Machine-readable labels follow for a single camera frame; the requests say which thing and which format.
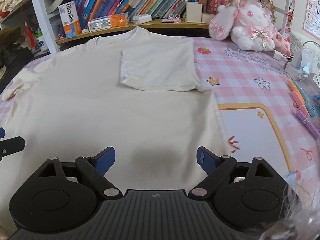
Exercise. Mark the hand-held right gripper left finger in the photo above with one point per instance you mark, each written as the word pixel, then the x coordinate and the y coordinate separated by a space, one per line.
pixel 106 160

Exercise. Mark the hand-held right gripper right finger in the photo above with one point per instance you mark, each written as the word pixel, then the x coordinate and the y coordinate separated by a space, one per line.
pixel 203 158

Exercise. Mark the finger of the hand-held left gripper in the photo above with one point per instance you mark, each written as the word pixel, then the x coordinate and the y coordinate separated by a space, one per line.
pixel 12 145
pixel 2 132

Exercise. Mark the cream t-shirt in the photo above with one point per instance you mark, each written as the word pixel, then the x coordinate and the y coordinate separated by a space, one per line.
pixel 100 105

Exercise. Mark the dark bag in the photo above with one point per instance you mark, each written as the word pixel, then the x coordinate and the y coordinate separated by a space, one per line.
pixel 12 55

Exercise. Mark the white bottle green lid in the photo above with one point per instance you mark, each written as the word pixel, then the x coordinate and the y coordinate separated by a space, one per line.
pixel 41 43

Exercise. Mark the red tassel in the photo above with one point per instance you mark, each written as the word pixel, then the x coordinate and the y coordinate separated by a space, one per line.
pixel 30 36

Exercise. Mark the pink checked desk mat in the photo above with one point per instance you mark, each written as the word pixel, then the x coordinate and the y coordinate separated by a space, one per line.
pixel 250 67

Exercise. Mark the salmon marker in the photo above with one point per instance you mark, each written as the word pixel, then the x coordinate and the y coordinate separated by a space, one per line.
pixel 300 102

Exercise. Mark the orange marker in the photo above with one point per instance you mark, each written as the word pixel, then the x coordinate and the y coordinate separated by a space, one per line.
pixel 295 87

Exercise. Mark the blue marker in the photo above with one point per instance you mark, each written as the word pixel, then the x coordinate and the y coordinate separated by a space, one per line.
pixel 311 108

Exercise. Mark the white shelf unit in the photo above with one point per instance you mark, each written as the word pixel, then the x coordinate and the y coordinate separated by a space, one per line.
pixel 41 12

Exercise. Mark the tall white orange box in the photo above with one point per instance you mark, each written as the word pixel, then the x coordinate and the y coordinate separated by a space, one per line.
pixel 70 20

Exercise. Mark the white charger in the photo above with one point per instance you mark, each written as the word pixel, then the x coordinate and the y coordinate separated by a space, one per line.
pixel 298 66

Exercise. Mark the pink white plush rabbit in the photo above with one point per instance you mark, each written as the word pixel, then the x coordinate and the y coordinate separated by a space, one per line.
pixel 247 30

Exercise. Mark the long white orange box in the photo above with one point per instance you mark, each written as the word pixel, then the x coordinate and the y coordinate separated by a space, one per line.
pixel 107 22

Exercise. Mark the wooden bookshelf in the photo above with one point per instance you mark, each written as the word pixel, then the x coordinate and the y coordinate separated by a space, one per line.
pixel 150 26

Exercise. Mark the small beige box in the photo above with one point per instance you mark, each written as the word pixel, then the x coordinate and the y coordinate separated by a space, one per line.
pixel 208 18

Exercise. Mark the pink scissors clips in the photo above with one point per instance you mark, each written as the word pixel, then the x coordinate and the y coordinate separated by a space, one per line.
pixel 172 17

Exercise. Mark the beige pen holder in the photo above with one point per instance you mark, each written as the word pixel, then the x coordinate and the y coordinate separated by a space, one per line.
pixel 193 12

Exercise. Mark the deer wall sticker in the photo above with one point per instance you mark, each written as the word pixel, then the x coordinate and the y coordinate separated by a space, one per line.
pixel 290 17

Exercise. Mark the alphabet wall poster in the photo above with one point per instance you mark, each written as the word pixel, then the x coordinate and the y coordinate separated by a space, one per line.
pixel 312 10

